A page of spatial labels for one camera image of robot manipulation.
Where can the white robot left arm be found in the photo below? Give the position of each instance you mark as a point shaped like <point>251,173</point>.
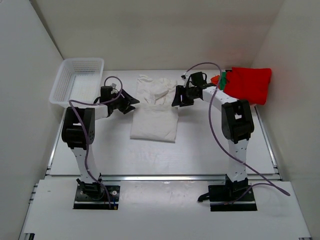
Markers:
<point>79,131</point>

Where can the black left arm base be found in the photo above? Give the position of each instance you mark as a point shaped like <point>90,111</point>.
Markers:
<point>92,196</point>

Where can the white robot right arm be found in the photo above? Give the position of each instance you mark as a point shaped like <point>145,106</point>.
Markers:
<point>237,123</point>

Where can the pink folded t shirt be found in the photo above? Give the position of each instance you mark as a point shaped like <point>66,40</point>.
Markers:
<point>252,106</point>

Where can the green folded t shirt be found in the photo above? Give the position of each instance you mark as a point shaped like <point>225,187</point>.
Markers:
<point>223,80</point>

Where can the red folded t shirt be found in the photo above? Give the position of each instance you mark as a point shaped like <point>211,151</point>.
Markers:
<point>249,84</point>

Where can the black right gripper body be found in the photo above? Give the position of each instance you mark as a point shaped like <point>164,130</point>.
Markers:
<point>190,92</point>

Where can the white t shirt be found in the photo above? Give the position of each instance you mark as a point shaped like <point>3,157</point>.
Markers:
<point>155,119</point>

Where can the white plastic basket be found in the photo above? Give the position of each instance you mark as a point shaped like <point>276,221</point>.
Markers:
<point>77,79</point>

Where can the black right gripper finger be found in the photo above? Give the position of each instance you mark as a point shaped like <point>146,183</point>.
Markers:
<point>179,91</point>
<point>177,101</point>

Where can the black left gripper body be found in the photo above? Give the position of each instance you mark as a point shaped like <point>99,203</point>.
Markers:
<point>117,100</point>

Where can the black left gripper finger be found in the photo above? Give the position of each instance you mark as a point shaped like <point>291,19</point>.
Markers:
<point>128,98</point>
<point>126,109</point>

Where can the orange folded t shirt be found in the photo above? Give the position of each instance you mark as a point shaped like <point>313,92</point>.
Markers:
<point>215,79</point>

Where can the aluminium table rail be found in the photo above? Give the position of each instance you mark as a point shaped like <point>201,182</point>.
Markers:
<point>164,178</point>

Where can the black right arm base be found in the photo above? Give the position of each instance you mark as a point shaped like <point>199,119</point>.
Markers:
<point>232,196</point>

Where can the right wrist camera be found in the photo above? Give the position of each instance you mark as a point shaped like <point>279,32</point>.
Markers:
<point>185,78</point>

